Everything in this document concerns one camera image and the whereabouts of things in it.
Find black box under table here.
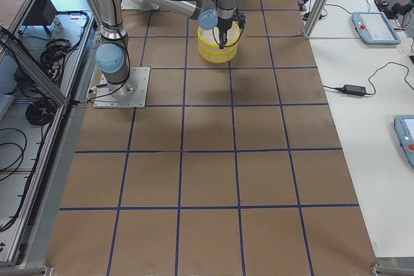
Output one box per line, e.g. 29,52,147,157
23,0,58,27

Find black cable coil upper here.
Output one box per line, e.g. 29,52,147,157
39,38,72,73

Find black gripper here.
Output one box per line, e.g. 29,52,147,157
217,17,234,47

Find teach pendant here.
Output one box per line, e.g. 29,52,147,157
351,12,400,45
393,115,413,167

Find black power adapter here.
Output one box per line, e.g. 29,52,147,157
334,84,367,96

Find aluminium frame rail left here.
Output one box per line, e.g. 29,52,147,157
1,26,69,106

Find upper teach pendant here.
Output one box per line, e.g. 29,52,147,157
351,12,400,45

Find lower teach pendant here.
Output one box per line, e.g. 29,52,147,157
393,115,413,167

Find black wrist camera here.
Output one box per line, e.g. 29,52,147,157
233,8,246,30

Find black cable coil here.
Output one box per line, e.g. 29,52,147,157
25,98,52,126
39,38,72,73

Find yellow steamer layer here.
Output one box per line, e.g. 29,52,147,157
197,41,238,64
197,22,241,49

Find black cable coil lower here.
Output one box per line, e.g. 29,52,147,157
25,98,52,126

